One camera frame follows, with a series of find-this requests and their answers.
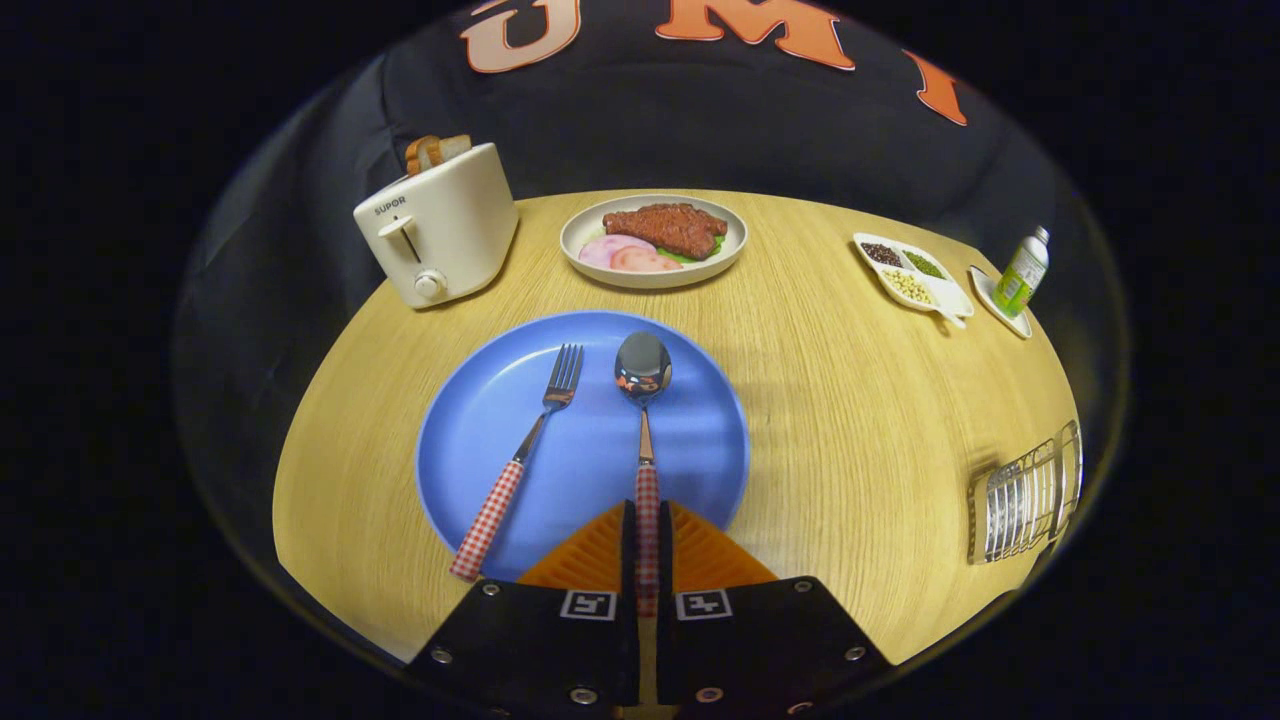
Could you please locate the cream white toaster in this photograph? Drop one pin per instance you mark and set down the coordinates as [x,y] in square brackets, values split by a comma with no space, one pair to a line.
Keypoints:
[460,230]

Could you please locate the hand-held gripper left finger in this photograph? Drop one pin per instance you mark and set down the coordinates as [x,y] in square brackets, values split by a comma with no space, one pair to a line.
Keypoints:
[629,570]

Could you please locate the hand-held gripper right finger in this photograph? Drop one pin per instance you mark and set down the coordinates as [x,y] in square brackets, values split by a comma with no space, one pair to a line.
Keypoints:
[665,570]

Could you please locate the green labelled bottle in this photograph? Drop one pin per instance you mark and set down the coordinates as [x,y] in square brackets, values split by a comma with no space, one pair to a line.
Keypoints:
[1020,278]

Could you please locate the pale pink ham slice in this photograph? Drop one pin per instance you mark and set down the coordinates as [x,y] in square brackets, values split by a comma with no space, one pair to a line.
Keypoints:
[605,250]

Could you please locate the green mung beans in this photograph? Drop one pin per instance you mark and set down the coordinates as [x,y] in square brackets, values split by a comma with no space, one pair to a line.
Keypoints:
[925,264]

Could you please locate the yellow soybeans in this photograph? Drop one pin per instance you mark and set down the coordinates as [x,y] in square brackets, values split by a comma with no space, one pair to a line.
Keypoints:
[908,286]

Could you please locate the beige food plate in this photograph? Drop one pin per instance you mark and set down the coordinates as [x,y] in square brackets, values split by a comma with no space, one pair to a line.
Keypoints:
[660,278]

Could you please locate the reddish ham slice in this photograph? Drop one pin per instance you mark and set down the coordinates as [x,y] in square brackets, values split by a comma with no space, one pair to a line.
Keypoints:
[645,260]

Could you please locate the toasted bread slice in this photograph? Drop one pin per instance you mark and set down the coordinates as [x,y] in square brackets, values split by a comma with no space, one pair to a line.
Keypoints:
[455,148]
[420,152]

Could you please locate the small white saucer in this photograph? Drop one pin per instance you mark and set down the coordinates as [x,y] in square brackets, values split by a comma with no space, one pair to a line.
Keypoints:
[985,290]

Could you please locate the blue round plate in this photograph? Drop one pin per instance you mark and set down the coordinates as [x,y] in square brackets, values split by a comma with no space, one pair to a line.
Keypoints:
[590,470]

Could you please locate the dark red beans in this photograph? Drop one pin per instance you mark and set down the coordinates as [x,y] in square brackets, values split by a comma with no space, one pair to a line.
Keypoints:
[880,254]

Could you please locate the white divided dish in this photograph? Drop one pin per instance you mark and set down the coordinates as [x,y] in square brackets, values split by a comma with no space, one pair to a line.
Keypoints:
[950,297]

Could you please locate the green lettuce leaf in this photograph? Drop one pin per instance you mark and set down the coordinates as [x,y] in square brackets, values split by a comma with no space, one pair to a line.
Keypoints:
[683,258]

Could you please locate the brown steak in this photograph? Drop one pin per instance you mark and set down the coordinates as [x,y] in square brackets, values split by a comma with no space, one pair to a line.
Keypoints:
[665,228]

